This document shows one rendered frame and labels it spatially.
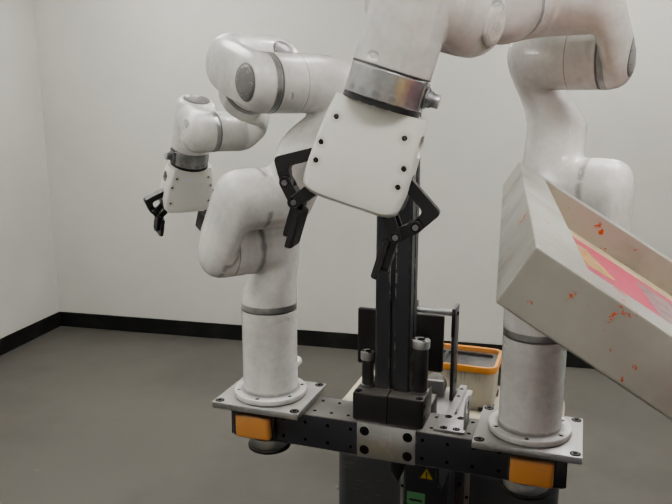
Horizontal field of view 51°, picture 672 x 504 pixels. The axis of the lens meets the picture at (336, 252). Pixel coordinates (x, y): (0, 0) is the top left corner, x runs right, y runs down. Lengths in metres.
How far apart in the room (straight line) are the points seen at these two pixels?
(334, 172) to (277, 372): 0.60
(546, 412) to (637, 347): 0.72
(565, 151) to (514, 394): 0.36
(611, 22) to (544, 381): 0.50
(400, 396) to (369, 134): 0.59
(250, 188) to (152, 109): 4.03
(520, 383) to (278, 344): 0.39
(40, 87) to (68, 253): 1.19
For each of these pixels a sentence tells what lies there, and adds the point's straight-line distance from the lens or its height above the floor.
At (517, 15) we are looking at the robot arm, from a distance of 0.86.
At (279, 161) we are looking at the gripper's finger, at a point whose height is 1.58.
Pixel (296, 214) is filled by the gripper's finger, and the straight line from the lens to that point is 0.69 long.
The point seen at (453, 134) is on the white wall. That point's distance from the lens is 4.49.
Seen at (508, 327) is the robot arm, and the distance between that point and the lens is 1.09.
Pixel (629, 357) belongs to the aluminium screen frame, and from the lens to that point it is 0.41.
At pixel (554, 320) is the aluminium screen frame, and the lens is 0.40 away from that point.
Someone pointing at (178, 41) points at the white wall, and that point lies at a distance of 4.97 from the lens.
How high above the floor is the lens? 1.63
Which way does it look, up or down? 12 degrees down
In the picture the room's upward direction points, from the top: straight up
